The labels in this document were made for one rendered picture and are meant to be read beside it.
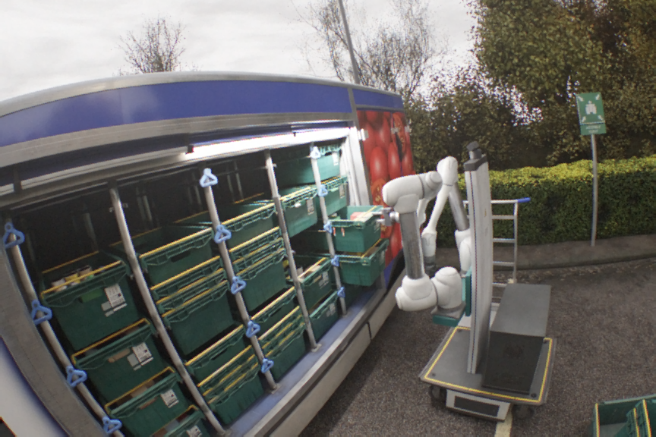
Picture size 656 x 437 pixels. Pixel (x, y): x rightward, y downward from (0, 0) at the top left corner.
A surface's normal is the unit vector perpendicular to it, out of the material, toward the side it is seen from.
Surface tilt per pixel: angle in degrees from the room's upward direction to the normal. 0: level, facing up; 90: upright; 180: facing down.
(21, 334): 90
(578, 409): 0
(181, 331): 94
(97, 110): 90
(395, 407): 0
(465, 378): 0
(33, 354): 90
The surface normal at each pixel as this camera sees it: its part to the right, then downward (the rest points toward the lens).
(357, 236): -0.51, 0.28
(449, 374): -0.19, -0.97
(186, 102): 0.83, -0.08
